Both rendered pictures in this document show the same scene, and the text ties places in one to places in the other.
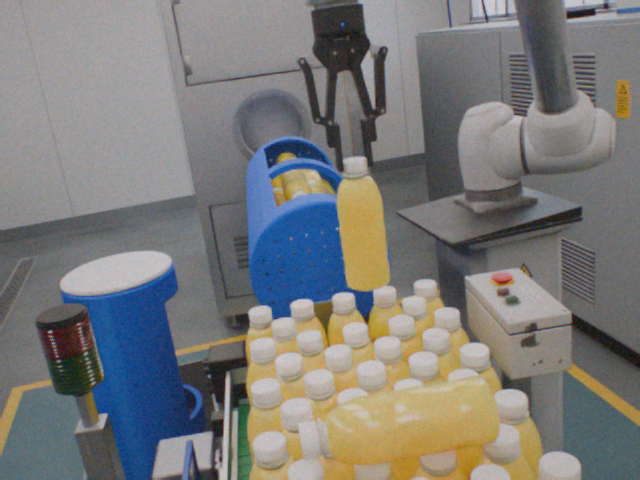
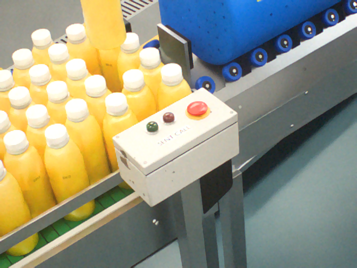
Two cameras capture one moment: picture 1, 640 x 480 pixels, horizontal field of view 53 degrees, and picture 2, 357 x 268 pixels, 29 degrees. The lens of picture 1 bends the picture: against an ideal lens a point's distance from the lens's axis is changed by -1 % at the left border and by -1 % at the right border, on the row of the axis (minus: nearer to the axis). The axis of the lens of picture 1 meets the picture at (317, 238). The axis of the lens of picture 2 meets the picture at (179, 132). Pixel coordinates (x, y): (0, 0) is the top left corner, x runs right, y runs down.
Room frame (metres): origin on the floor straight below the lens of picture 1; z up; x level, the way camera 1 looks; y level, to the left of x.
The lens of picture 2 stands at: (0.55, -1.12, 1.90)
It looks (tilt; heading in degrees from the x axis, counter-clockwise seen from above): 42 degrees down; 63
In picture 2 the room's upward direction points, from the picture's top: 8 degrees counter-clockwise
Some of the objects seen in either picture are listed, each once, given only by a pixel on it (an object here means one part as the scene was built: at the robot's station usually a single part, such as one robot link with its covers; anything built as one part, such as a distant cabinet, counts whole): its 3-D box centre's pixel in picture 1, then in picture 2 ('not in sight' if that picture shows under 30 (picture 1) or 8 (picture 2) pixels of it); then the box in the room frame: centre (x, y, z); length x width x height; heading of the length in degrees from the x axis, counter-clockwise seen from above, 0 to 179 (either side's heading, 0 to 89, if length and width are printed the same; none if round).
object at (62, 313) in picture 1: (76, 369); not in sight; (0.74, 0.33, 1.18); 0.06 x 0.06 x 0.16
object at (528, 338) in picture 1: (514, 319); (177, 144); (0.96, -0.31, 1.05); 0.20 x 0.10 x 0.10; 4
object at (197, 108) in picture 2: (502, 278); (197, 109); (1.01, -0.30, 1.11); 0.04 x 0.04 x 0.01
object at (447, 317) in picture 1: (447, 318); (116, 103); (0.91, -0.18, 1.09); 0.04 x 0.04 x 0.02
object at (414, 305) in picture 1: (414, 306); (133, 79); (0.97, -0.14, 1.09); 0.04 x 0.04 x 0.02
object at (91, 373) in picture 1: (75, 365); not in sight; (0.74, 0.33, 1.18); 0.06 x 0.06 x 0.05
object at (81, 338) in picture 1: (66, 333); not in sight; (0.74, 0.33, 1.23); 0.06 x 0.06 x 0.04
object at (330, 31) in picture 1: (340, 38); not in sight; (0.97, -0.07, 1.53); 0.08 x 0.07 x 0.09; 94
